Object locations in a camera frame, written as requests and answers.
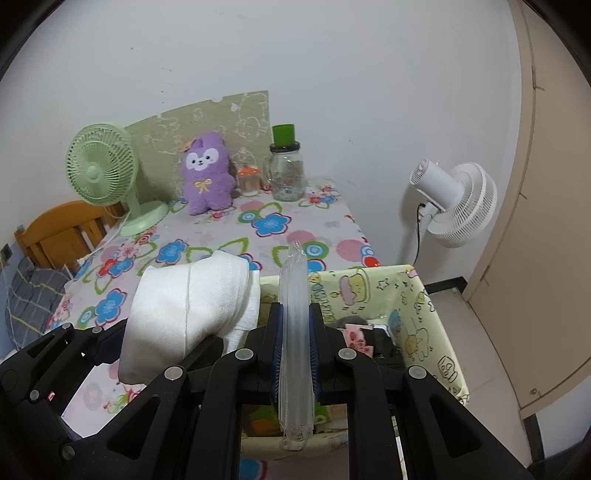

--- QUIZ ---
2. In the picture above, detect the green desk fan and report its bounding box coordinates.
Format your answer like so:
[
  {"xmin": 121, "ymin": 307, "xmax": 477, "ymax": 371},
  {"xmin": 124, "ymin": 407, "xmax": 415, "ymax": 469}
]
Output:
[{"xmin": 65, "ymin": 121, "xmax": 169, "ymax": 237}]

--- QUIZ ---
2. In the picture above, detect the toothpick jar with orange lid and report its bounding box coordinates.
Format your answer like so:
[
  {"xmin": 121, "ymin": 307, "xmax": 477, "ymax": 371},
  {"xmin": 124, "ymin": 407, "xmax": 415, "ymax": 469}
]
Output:
[{"xmin": 236, "ymin": 164, "xmax": 260, "ymax": 198}]

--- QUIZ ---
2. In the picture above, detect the grey plaid bedding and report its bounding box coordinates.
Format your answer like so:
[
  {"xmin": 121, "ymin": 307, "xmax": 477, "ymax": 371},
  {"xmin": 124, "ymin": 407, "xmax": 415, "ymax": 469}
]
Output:
[{"xmin": 4, "ymin": 258, "xmax": 75, "ymax": 352}]

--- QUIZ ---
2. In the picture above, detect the black fan cable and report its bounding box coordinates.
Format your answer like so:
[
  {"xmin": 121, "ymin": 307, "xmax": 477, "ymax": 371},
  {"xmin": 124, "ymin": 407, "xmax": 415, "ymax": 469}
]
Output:
[{"xmin": 416, "ymin": 200, "xmax": 428, "ymax": 266}]

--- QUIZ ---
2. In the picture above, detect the green orange packet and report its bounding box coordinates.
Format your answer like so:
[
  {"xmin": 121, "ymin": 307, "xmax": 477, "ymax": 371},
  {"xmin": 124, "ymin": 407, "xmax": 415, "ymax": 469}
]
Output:
[{"xmin": 242, "ymin": 401, "xmax": 333, "ymax": 437}]

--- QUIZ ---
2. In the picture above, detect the glass mug jar green lid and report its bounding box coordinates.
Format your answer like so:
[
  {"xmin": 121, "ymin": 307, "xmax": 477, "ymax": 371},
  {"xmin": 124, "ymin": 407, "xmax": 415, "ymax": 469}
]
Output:
[{"xmin": 263, "ymin": 124, "xmax": 305, "ymax": 202}]

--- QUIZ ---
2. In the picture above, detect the beige door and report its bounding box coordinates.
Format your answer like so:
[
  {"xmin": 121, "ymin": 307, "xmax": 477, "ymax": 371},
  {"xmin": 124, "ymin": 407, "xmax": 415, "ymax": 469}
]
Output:
[{"xmin": 464, "ymin": 0, "xmax": 591, "ymax": 411}]

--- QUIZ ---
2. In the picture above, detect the floral tablecloth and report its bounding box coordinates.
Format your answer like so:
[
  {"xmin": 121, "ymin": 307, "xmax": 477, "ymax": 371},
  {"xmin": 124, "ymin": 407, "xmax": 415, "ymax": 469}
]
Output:
[{"xmin": 44, "ymin": 178, "xmax": 384, "ymax": 480}]

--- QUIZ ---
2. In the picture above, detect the yellow cartoon print box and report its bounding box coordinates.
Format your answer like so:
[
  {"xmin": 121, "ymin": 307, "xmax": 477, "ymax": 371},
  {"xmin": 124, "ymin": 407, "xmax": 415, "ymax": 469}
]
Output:
[{"xmin": 240, "ymin": 264, "xmax": 471, "ymax": 462}]

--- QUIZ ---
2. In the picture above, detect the white standing fan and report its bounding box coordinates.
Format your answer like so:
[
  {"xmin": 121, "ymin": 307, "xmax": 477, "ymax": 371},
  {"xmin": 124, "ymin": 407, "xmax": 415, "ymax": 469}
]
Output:
[{"xmin": 399, "ymin": 158, "xmax": 498, "ymax": 278}]

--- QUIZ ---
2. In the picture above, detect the pink cartoon packet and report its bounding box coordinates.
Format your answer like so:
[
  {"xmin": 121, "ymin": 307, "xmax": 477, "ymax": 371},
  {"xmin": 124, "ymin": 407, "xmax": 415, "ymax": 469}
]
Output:
[{"xmin": 344, "ymin": 323, "xmax": 376, "ymax": 357}]

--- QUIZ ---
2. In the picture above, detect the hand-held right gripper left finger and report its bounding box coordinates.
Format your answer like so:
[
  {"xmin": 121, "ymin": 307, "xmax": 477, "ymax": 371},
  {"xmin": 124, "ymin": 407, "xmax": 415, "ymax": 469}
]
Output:
[{"xmin": 60, "ymin": 302, "xmax": 283, "ymax": 480}]

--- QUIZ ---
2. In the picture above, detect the white cotton tissue pack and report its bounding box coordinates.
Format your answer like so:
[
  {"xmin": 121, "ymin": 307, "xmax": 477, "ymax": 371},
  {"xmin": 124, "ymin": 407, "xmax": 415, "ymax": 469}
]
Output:
[{"xmin": 117, "ymin": 251, "xmax": 262, "ymax": 385}]

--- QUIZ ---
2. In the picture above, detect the green patterned board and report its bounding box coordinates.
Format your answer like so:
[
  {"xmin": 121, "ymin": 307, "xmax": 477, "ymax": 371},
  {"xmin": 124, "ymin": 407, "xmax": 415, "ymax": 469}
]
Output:
[{"xmin": 124, "ymin": 90, "xmax": 270, "ymax": 204}]

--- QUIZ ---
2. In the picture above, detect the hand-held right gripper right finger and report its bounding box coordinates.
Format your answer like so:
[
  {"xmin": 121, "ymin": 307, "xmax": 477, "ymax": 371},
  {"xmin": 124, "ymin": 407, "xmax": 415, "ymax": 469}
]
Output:
[{"xmin": 308, "ymin": 304, "xmax": 532, "ymax": 480}]

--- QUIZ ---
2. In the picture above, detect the clear plastic bag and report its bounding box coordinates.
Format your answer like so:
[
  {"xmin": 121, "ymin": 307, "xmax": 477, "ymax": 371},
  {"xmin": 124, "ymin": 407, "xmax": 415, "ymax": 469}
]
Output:
[{"xmin": 277, "ymin": 240, "xmax": 317, "ymax": 450}]

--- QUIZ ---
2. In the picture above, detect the purple plush toy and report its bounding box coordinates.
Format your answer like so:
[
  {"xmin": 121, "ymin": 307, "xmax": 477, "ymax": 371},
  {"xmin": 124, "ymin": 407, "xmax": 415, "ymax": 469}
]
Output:
[{"xmin": 180, "ymin": 131, "xmax": 236, "ymax": 216}]

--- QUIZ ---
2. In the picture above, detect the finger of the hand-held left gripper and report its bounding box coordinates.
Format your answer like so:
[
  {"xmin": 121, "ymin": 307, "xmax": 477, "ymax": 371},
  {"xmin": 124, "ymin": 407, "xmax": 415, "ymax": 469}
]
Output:
[
  {"xmin": 55, "ymin": 318, "xmax": 132, "ymax": 370},
  {"xmin": 185, "ymin": 333, "xmax": 232, "ymax": 365}
]

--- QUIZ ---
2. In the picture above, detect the black shiny cloth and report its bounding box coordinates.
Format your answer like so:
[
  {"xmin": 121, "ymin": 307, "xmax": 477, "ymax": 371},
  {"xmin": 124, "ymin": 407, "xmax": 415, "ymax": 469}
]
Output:
[{"xmin": 372, "ymin": 325, "xmax": 407, "ymax": 370}]

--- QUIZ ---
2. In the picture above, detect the wooden chair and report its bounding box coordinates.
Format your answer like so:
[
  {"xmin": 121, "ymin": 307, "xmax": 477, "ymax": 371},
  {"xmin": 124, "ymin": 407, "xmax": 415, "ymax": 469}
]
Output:
[{"xmin": 14, "ymin": 200, "xmax": 127, "ymax": 271}]

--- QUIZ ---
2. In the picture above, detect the white fan cable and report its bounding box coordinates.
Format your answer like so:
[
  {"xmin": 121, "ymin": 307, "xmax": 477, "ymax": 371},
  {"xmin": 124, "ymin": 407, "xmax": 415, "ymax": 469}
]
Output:
[{"xmin": 65, "ymin": 217, "xmax": 134, "ymax": 273}]

